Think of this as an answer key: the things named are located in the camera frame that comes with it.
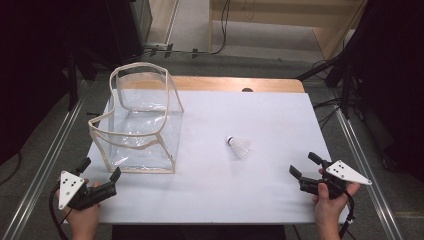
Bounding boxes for clear plastic bag beige trim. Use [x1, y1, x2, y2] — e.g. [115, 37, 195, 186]
[87, 61, 185, 175]

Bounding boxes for person's left hand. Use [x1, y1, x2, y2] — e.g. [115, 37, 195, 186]
[55, 178, 102, 224]

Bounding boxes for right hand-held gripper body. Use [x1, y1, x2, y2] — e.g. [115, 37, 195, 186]
[298, 159, 373, 201]

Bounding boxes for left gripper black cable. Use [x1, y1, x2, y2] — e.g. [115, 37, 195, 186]
[48, 183, 73, 240]

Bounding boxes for black metal stand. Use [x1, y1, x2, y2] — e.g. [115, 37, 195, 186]
[65, 49, 82, 112]
[296, 54, 355, 120]

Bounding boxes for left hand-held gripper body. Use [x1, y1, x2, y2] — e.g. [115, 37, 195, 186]
[58, 169, 118, 211]

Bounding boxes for person's right hand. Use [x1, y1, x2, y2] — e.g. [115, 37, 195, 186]
[311, 168, 362, 219]

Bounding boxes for black curtain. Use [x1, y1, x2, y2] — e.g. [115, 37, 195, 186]
[343, 0, 424, 184]
[0, 0, 116, 167]

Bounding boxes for white shuttlecock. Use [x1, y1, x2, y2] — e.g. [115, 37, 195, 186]
[226, 135, 252, 160]

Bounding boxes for black floor cable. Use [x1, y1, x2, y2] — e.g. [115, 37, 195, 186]
[141, 0, 232, 60]

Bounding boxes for aluminium floor rail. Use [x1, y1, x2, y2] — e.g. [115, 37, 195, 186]
[334, 107, 405, 240]
[0, 98, 85, 240]

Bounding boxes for dark cabinet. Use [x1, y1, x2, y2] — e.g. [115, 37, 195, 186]
[105, 0, 154, 65]

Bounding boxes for black floor cables bundle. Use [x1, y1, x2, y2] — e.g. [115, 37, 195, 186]
[312, 96, 344, 131]

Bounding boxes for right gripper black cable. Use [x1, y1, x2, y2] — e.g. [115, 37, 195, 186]
[337, 188, 356, 240]

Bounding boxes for light wooden shelf unit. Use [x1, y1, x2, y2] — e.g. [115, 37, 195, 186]
[208, 0, 369, 62]

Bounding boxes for white table mat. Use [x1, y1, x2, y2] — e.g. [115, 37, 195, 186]
[80, 88, 349, 225]

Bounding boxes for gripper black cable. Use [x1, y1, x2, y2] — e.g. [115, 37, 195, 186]
[337, 188, 356, 240]
[48, 183, 73, 240]

